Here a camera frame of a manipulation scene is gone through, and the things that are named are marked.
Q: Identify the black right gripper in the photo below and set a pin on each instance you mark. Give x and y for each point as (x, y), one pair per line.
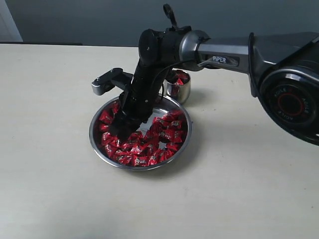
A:
(137, 100)

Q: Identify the red candy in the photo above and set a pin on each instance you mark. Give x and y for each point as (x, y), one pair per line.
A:
(105, 117)
(180, 81)
(173, 146)
(110, 150)
(151, 143)
(176, 125)
(140, 161)

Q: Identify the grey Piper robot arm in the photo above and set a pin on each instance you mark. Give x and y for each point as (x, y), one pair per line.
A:
(283, 73)

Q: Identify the round stainless steel plate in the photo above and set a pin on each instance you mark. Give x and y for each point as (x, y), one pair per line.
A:
(165, 105)

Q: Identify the small stainless steel cup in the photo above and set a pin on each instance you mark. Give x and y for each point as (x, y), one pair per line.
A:
(178, 93)

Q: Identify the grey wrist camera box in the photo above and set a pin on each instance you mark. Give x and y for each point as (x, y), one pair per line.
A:
(116, 77)

